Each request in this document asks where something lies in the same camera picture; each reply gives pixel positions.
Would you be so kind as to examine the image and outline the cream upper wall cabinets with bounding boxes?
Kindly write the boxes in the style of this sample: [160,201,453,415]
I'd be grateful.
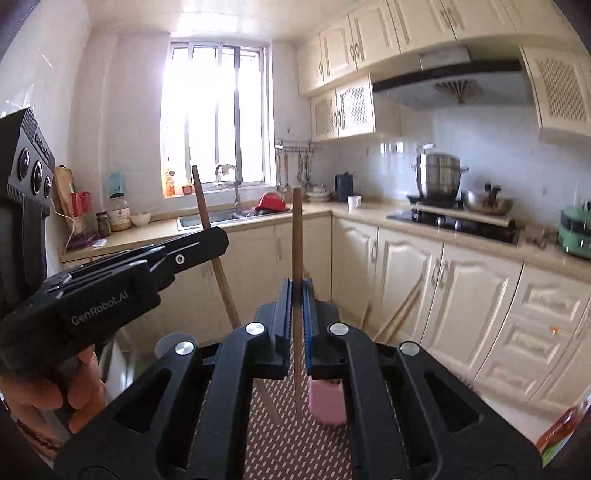
[295,0,591,95]

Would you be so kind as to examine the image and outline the black gas stove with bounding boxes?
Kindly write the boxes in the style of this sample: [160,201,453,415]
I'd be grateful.
[387,203,522,244]

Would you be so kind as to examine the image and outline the kitchen window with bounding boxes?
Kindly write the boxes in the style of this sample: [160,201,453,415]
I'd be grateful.
[161,41,271,197]

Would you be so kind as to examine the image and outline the person's left hand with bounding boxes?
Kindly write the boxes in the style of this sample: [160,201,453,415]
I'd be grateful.
[0,344,109,435]

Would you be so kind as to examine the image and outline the red pot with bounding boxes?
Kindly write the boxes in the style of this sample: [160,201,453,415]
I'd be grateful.
[255,191,287,213]

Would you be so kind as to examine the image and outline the steel kitchen sink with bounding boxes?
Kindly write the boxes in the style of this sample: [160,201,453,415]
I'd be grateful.
[177,210,294,230]

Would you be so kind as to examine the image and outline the grey plastic bucket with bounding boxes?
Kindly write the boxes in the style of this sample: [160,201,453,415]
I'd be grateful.
[154,332,199,359]

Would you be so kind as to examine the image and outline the green electric cooker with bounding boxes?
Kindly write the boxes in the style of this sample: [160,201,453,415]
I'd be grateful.
[556,203,591,259]

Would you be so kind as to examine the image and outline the red packet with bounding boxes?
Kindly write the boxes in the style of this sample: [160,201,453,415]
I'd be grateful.
[69,190,92,217]

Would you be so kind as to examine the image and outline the large jar with white label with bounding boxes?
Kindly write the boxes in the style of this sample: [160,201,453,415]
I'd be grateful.
[109,191,132,232]

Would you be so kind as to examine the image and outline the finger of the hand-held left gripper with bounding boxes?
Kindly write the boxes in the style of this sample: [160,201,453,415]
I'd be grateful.
[44,259,154,297]
[69,227,230,291]

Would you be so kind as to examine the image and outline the colourful paper box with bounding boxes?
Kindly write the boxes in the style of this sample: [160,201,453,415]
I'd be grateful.
[536,406,589,467]

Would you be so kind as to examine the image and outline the wooden cutting board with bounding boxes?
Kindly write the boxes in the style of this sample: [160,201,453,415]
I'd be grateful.
[52,165,79,222]

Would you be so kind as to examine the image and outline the metal utensil rail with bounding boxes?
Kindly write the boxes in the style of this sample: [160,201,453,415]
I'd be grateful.
[274,138,324,153]

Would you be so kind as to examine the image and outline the steel wok with lid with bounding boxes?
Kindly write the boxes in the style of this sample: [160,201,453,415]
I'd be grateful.
[461,184,515,214]

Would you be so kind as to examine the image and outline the lattice door wall cabinet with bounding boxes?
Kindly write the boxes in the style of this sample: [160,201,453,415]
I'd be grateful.
[519,44,591,144]
[309,74,400,141]

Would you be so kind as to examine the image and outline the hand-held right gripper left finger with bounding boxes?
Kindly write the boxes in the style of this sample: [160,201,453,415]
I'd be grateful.
[54,277,296,480]

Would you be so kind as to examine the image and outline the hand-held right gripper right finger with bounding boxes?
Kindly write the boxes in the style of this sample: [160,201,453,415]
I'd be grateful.
[302,272,543,480]

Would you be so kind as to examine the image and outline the metal sink faucet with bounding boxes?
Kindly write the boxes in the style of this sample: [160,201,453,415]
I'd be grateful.
[215,163,243,217]

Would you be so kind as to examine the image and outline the steel steamer pot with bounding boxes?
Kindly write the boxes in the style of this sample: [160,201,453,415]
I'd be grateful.
[410,144,469,201]

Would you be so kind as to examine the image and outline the hanging kitchen utensils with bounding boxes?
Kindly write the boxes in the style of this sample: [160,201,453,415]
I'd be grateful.
[295,152,313,185]

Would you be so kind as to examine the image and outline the dark electric kettle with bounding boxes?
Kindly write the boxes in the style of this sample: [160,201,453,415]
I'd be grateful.
[334,172,355,202]

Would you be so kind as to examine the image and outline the black range hood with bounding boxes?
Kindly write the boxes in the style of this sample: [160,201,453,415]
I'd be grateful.
[372,46,536,109]

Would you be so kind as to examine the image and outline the red bead bracelet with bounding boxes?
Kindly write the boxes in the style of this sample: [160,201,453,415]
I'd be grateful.
[16,415,63,452]

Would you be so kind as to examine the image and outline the pink cup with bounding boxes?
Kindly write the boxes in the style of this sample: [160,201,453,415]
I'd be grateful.
[308,377,348,426]

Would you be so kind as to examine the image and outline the cream lower kitchen cabinets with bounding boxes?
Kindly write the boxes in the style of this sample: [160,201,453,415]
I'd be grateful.
[60,205,591,411]

